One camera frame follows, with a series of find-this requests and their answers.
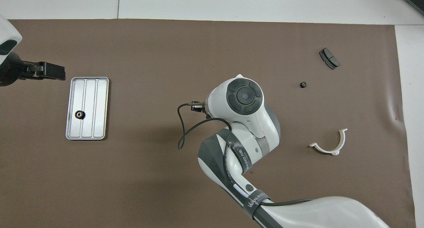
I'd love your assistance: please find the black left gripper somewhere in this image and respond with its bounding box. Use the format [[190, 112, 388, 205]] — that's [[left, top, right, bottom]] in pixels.
[[0, 53, 66, 87]]

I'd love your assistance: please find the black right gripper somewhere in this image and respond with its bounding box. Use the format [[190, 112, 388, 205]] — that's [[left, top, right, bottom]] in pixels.
[[193, 104, 210, 119]]

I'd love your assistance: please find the silver metal tray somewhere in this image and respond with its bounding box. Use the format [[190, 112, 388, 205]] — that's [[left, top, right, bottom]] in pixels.
[[65, 77, 109, 140]]

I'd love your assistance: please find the brown table mat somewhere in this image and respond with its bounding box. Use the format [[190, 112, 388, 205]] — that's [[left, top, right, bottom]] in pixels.
[[0, 19, 416, 228]]

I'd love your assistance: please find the short dark grey brake pad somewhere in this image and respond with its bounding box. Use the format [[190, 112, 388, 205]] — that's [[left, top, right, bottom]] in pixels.
[[319, 48, 341, 70]]

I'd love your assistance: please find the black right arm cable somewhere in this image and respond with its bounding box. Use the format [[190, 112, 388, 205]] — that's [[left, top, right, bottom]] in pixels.
[[177, 102, 313, 207]]

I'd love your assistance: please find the white curved plastic bracket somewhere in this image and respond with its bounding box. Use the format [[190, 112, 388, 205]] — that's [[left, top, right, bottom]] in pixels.
[[309, 129, 348, 156]]

